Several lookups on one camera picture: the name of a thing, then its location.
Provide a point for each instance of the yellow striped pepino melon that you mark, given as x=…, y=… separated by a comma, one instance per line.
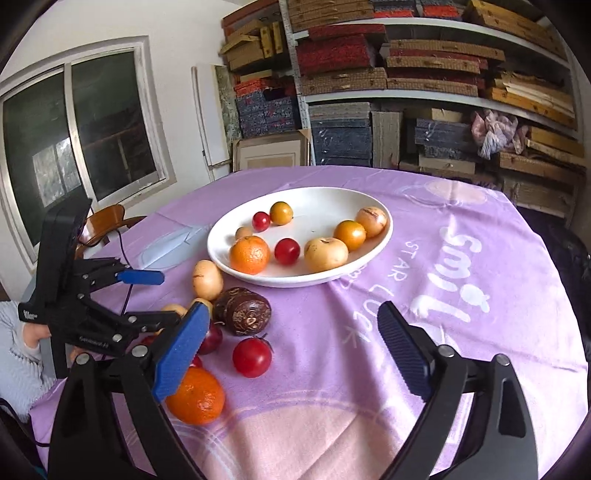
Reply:
x=207, y=280

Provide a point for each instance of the red cherry tomato in plate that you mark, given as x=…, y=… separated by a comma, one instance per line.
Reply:
x=287, y=251

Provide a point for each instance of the operator left hand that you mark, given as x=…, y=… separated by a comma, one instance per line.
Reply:
x=31, y=335

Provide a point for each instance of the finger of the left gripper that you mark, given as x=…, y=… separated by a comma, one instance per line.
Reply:
x=138, y=320
x=138, y=277

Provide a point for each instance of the metal shelf with boxes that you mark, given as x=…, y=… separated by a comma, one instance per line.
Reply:
x=395, y=84

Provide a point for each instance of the purple printed tablecloth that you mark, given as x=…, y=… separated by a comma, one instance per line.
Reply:
x=463, y=264

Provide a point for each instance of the wooden chair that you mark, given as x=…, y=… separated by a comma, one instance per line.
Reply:
x=100, y=224

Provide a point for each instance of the white oval plate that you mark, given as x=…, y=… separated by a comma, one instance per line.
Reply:
x=317, y=211

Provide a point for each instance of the red tomato with stem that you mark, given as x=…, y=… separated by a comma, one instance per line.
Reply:
x=252, y=357

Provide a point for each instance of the white board leaning on wall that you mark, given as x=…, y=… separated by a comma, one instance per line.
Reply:
x=217, y=117

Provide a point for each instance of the dark brown carved fruit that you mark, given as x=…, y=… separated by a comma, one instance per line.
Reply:
x=242, y=311

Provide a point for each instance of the small red tomato plate back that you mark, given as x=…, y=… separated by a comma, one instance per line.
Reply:
x=261, y=221

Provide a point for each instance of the orange mandarin in plate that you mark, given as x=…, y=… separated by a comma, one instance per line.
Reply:
x=249, y=255

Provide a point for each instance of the window with white frame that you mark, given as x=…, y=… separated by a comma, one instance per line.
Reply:
x=80, y=124

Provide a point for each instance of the pale peach round fruit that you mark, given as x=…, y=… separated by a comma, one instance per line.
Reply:
x=182, y=310

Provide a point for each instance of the small red cherry tomato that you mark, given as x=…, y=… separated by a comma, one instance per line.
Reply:
x=196, y=362

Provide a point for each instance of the small tan round fruit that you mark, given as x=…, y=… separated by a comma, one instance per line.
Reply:
x=243, y=232

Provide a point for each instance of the dark red plum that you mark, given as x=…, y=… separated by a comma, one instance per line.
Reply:
x=212, y=340

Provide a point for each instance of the large orange mandarin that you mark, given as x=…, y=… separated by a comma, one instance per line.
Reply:
x=199, y=398

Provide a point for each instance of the pink cloth bundle on shelf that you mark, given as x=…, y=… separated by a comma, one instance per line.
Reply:
x=495, y=132

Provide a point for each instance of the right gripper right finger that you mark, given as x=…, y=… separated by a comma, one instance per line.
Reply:
x=498, y=441

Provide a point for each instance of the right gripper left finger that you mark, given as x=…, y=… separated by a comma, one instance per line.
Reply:
x=86, y=440

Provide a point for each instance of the framed picture leaning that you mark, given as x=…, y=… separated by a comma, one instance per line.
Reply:
x=289, y=149

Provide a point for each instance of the yellow apple-like fruit in plate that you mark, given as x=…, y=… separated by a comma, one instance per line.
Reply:
x=325, y=253

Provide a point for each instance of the orange yellow tomato plate back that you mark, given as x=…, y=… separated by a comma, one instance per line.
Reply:
x=281, y=213

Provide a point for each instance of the tan striped fruit plate end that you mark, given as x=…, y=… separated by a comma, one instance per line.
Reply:
x=373, y=220

